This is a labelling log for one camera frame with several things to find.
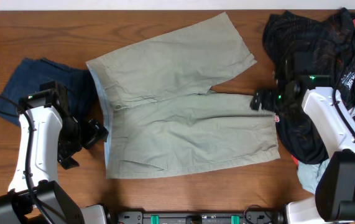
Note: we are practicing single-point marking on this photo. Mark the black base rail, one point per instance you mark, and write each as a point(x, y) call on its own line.
point(250, 216)

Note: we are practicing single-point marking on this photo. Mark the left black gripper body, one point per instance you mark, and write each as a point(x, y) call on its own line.
point(74, 135)

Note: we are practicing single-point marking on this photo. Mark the khaki cargo shorts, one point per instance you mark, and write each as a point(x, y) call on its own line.
point(163, 117)

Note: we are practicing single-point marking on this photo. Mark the black patterned shirt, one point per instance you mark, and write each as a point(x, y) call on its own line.
point(332, 45)

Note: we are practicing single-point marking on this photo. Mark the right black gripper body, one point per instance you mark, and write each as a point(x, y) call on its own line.
point(273, 101)

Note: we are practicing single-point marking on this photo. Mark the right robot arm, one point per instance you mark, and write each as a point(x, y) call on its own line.
point(334, 199)

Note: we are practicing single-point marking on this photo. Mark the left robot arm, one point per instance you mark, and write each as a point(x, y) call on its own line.
point(50, 136)

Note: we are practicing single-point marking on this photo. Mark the folded navy blue shorts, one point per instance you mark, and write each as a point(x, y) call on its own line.
point(30, 74)

